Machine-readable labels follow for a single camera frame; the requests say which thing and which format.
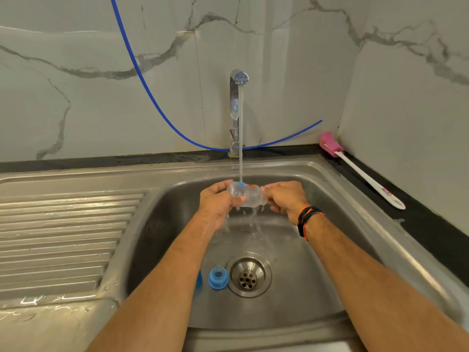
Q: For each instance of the person's left hand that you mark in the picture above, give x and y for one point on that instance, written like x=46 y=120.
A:
x=216 y=207

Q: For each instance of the person's right hand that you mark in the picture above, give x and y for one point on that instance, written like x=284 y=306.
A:
x=287 y=199

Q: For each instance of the person's right thumb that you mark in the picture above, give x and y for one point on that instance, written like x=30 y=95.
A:
x=273 y=186

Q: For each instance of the person's left thumb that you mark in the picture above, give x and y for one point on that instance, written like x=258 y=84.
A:
x=223 y=186

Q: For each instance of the clear plastic baby bottle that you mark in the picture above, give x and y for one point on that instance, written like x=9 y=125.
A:
x=246 y=194

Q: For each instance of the person's right forearm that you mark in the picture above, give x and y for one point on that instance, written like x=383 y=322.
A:
x=373 y=289

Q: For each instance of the person's left forearm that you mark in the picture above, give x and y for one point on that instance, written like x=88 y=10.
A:
x=161 y=285

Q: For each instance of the black and orange wristband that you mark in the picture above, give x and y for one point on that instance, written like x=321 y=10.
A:
x=308 y=220

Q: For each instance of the stainless steel sink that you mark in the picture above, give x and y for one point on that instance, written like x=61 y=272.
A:
x=234 y=249

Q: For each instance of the chrome sink faucet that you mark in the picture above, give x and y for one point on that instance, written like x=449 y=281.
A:
x=236 y=109

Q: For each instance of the pink sponge bottle brush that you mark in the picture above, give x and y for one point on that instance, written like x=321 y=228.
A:
x=361 y=175

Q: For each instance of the metal sink drain strainer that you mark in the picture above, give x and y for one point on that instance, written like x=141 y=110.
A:
x=248 y=274

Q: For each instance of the blue plastic piece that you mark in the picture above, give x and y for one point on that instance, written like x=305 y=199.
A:
x=198 y=279

